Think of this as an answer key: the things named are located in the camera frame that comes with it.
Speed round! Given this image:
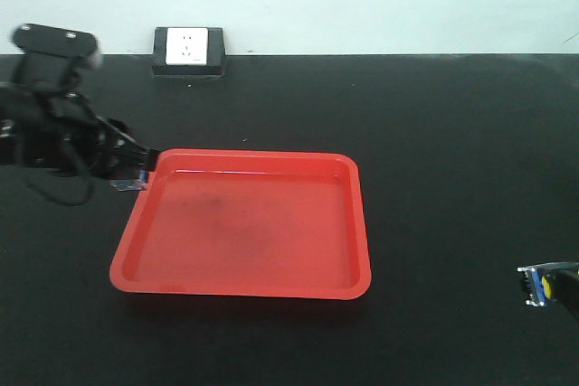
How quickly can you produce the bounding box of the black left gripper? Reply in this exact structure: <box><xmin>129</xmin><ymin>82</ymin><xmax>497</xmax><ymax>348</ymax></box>
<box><xmin>1</xmin><ymin>84</ymin><xmax>158</xmax><ymax>178</ymax></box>

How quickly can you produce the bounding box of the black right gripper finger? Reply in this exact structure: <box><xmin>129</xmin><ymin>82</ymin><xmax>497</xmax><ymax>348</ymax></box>
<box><xmin>546</xmin><ymin>268</ymin><xmax>578</xmax><ymax>320</ymax></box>

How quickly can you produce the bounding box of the yellow mushroom push button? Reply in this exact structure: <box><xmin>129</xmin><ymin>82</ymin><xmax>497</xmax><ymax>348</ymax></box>
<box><xmin>516</xmin><ymin>261</ymin><xmax>578</xmax><ymax>307</ymax></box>

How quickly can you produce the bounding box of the red mushroom push button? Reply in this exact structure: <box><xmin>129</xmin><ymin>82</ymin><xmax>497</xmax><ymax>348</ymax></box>
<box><xmin>109</xmin><ymin>169</ymin><xmax>149</xmax><ymax>192</ymax></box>

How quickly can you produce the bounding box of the red plastic tray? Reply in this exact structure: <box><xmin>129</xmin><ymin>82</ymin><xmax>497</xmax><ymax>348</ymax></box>
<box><xmin>109</xmin><ymin>148</ymin><xmax>372</xmax><ymax>300</ymax></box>

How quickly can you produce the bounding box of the white wall socket black box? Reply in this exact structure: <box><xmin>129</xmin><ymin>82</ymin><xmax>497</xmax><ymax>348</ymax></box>
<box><xmin>151</xmin><ymin>27</ymin><xmax>227</xmax><ymax>78</ymax></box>

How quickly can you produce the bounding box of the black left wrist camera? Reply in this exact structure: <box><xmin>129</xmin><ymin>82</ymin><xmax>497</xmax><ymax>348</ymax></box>
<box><xmin>10</xmin><ymin>24</ymin><xmax>102</xmax><ymax>93</ymax></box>

